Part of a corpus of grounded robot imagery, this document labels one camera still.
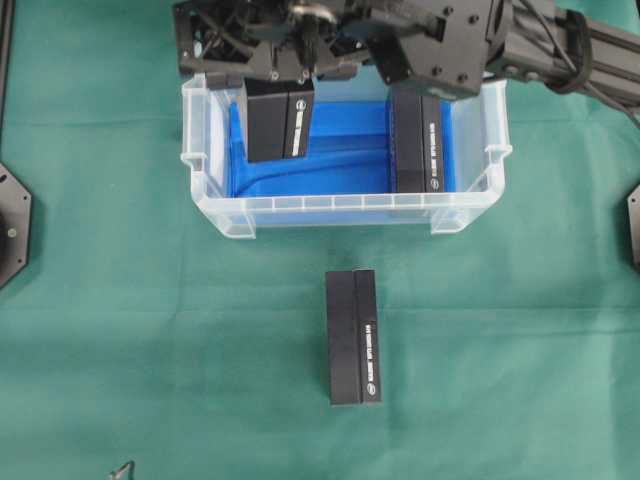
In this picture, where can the black frame rail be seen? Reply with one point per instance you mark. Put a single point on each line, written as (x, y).
(7, 16)

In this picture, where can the clear plastic storage case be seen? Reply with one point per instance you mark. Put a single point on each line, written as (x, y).
(479, 146)

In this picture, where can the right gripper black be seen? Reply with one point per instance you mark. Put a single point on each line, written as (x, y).
(447, 43)

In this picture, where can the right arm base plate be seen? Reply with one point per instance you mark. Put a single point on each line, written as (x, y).
(633, 209)

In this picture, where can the blue liner in case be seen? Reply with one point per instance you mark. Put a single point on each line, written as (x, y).
(348, 154)

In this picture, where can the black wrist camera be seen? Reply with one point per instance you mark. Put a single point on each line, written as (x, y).
(393, 65)

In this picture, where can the small metal bracket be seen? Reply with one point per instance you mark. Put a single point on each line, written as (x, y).
(124, 472)

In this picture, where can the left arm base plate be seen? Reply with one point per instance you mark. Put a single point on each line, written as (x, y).
(16, 203)

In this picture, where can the black camera box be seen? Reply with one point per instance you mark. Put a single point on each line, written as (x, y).
(416, 143)
(352, 338)
(276, 119)

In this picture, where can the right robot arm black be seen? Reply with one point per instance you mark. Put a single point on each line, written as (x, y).
(565, 51)

